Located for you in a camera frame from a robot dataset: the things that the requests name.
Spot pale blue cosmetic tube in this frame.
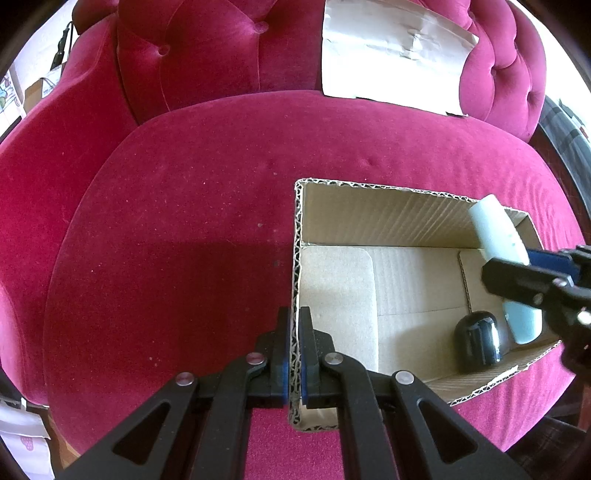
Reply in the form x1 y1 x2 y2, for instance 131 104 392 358
469 194 543 345

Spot black glossy jar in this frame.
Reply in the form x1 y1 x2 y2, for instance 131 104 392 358
454 311 502 374

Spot cardboard box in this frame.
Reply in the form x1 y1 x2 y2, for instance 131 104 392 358
290 178 558 431

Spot grey plaid blanket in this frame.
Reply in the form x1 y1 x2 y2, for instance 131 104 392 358
539 96 590 210

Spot red velvet tufted sofa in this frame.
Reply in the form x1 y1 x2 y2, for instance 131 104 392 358
1 1 581 451

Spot crumpled brown paper sheet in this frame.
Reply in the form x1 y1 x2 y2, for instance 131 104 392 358
322 1 478 117

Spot small cardboard box background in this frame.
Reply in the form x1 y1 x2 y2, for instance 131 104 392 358
24 77 56 114

